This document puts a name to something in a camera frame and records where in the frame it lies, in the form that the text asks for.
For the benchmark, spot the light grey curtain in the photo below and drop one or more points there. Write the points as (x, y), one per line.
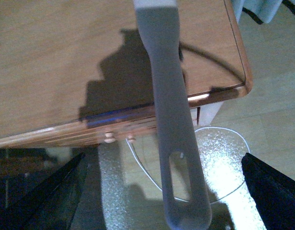
(262, 11)

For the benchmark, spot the grey brush handle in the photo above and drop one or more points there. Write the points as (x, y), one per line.
(159, 28)

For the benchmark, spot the wooden nightstand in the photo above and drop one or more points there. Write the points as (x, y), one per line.
(75, 72)

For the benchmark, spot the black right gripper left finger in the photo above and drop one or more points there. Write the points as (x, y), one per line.
(52, 204)

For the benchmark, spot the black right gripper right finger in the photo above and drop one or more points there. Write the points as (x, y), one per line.
(272, 191)

